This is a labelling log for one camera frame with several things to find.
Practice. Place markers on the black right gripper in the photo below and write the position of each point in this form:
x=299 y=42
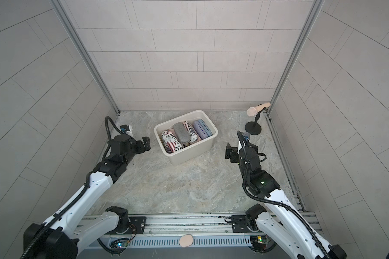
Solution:
x=235 y=152

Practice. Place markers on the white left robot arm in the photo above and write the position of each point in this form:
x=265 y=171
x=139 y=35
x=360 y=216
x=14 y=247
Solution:
x=59 y=237

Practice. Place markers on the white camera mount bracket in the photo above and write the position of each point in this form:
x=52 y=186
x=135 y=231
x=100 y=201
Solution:
x=126 y=129

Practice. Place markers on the circuit board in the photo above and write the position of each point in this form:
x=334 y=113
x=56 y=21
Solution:
x=121 y=243
x=261 y=242

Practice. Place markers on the grey oval case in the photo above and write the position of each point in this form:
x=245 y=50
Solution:
x=182 y=134

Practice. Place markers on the pink microphone on black stand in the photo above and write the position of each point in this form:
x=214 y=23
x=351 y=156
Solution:
x=254 y=128

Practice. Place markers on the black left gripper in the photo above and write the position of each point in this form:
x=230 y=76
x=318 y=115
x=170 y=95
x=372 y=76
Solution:
x=141 y=149

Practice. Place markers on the flag newspaper case front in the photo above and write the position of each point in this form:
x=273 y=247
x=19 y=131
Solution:
x=171 y=142

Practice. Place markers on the left circuit board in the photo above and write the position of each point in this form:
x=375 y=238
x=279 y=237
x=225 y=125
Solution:
x=121 y=243

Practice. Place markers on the pink oval pad on rail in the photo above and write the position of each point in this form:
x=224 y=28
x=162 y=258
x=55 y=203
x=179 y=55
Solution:
x=186 y=241

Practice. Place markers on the cream plastic storage box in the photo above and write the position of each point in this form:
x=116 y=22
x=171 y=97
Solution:
x=194 y=150

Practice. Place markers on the flag print case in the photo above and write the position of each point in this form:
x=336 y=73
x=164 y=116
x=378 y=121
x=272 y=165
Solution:
x=194 y=137

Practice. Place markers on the light blue case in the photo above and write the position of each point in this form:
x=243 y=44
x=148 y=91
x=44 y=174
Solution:
x=205 y=127

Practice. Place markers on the purple case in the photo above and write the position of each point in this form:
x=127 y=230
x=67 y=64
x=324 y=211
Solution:
x=202 y=133

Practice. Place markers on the right circuit board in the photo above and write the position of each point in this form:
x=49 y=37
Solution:
x=261 y=242

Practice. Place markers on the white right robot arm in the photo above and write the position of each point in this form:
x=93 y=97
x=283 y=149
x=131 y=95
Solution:
x=274 y=214

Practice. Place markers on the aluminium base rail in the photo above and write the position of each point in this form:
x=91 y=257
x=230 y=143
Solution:
x=181 y=223

